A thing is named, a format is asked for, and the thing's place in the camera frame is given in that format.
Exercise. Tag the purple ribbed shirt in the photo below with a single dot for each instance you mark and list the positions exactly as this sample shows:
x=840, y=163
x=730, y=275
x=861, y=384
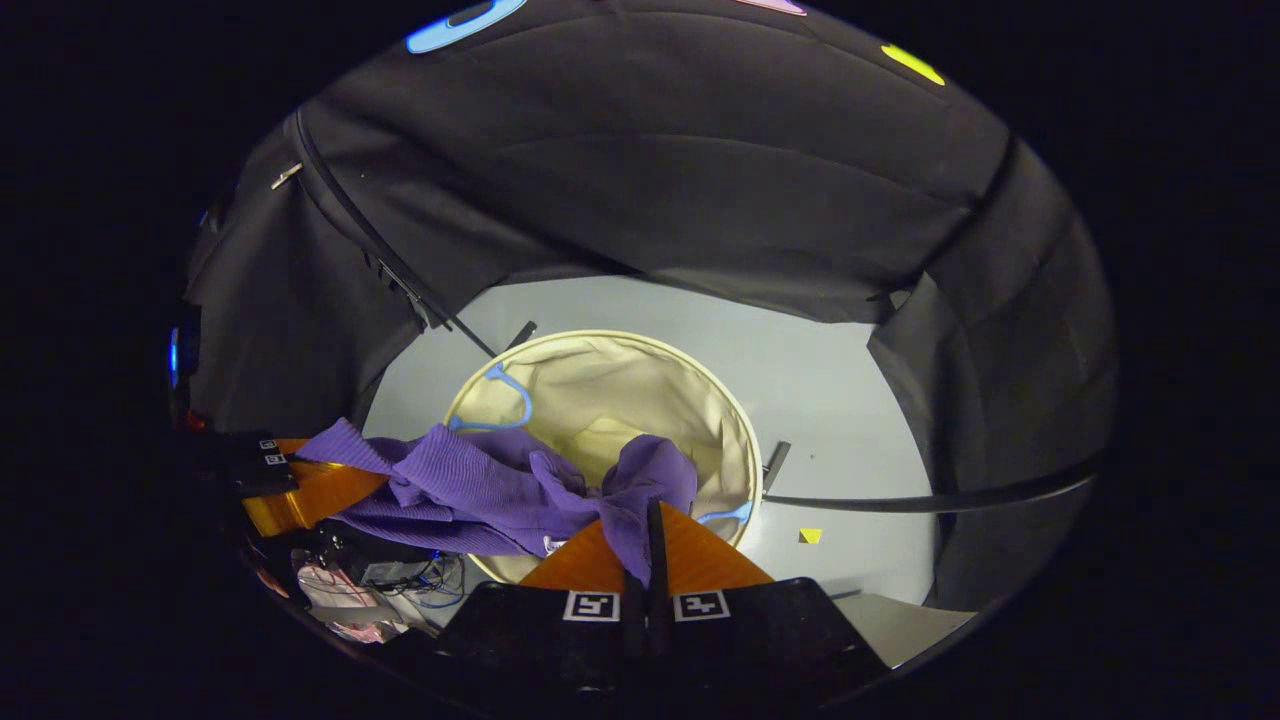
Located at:
x=470, y=480

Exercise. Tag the black backdrop cloth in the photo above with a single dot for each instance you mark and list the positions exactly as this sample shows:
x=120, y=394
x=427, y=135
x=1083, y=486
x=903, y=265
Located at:
x=700, y=150

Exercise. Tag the pink patterned cloth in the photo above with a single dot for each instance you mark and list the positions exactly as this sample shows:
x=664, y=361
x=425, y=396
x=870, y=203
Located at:
x=345, y=600

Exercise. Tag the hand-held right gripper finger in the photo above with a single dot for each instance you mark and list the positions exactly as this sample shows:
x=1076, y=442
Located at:
x=633, y=620
x=657, y=600

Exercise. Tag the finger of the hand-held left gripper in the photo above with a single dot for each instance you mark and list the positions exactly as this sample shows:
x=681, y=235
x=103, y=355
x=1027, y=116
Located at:
x=310, y=490
x=255, y=448

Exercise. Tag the silver clip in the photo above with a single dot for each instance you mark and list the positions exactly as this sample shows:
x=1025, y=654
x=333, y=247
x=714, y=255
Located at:
x=286, y=176

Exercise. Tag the beige laundry hamper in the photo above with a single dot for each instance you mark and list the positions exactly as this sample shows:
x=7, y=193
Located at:
x=620, y=390

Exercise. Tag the black clothes rack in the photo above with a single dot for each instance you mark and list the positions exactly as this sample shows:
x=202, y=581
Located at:
x=900, y=502

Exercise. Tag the yellow floor tape piece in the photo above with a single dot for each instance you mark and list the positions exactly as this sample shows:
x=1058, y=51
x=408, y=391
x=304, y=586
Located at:
x=810, y=535

